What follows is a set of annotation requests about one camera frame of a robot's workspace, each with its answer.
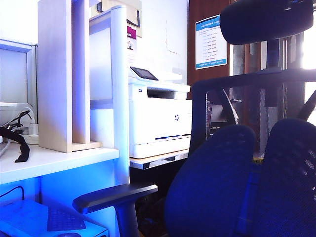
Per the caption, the blue mesh lumbar pad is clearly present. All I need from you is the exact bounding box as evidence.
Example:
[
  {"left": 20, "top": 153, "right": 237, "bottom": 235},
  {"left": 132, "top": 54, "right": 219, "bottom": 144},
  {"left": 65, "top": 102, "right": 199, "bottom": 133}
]
[
  {"left": 163, "top": 124, "right": 256, "bottom": 237},
  {"left": 243, "top": 118, "right": 316, "bottom": 237}
]

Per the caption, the blue and white notice poster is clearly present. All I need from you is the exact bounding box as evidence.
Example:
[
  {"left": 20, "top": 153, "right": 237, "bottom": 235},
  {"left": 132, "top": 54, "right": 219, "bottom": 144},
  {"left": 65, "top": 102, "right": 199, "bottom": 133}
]
[{"left": 195, "top": 14, "right": 228, "bottom": 71}]

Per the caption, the white rounded partition post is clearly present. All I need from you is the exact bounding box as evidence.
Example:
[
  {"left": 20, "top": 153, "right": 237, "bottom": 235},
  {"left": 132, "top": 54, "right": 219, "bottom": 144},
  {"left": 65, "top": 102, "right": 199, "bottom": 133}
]
[{"left": 110, "top": 5, "right": 131, "bottom": 186}]

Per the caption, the dark blue backpack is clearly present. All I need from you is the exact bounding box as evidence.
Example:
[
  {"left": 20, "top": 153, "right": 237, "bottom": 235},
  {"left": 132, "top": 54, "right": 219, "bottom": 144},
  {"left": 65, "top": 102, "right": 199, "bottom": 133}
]
[{"left": 0, "top": 127, "right": 31, "bottom": 163}]

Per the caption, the dark chair headrest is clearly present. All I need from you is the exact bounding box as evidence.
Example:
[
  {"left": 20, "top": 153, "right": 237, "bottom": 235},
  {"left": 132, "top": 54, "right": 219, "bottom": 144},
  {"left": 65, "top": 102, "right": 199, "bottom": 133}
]
[{"left": 219, "top": 0, "right": 315, "bottom": 45}]

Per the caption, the beige framed board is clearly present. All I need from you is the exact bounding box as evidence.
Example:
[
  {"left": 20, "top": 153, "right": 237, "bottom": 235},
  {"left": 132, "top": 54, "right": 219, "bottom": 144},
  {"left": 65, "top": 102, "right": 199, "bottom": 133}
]
[{"left": 96, "top": 0, "right": 143, "bottom": 28}]

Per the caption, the blue computer case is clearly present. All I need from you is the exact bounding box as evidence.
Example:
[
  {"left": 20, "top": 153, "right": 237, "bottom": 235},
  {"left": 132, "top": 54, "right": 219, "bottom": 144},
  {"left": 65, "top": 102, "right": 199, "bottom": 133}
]
[{"left": 0, "top": 199, "right": 110, "bottom": 237}]

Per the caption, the frosted glass partition panel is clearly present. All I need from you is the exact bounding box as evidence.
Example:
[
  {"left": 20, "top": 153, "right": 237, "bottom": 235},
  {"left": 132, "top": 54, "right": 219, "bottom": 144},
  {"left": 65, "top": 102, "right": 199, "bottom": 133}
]
[{"left": 0, "top": 39, "right": 39, "bottom": 107}]

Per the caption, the white HP printer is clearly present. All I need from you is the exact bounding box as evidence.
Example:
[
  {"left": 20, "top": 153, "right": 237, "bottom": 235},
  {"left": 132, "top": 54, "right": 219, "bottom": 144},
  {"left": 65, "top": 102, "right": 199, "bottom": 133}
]
[{"left": 128, "top": 66, "right": 193, "bottom": 159}]

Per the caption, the light wooden shelf organizer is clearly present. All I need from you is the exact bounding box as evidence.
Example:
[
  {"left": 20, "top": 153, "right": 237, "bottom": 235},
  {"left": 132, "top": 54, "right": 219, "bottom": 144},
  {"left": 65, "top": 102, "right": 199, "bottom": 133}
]
[{"left": 37, "top": 0, "right": 103, "bottom": 154}]

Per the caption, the black chair armrest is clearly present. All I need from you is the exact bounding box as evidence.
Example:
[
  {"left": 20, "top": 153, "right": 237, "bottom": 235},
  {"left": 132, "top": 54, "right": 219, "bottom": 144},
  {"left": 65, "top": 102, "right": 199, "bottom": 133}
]
[{"left": 72, "top": 184, "right": 158, "bottom": 237}]

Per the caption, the purple and white leaflet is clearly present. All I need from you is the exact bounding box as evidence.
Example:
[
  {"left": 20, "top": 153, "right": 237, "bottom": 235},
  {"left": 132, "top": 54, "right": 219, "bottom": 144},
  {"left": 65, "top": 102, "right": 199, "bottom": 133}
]
[{"left": 126, "top": 25, "right": 138, "bottom": 58}]

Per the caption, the white power strip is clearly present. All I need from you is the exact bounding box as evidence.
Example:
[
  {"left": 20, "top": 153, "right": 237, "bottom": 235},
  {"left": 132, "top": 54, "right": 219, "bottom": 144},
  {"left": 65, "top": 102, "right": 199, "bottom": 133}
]
[{"left": 21, "top": 132, "right": 40, "bottom": 145}]

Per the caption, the blue mesh office chair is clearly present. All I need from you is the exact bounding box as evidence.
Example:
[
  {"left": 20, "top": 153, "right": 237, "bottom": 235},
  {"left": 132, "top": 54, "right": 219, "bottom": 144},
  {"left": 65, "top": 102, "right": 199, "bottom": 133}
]
[{"left": 189, "top": 67, "right": 316, "bottom": 158}]

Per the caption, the dark brown wooden door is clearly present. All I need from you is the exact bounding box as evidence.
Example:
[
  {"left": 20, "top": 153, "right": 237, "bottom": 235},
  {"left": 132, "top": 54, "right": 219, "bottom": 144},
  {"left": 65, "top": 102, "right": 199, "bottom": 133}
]
[{"left": 187, "top": 0, "right": 231, "bottom": 94}]

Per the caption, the thin black cable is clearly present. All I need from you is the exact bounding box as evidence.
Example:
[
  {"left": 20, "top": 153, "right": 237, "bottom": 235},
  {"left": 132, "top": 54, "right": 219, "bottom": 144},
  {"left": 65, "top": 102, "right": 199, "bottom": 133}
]
[{"left": 0, "top": 186, "right": 25, "bottom": 202}]

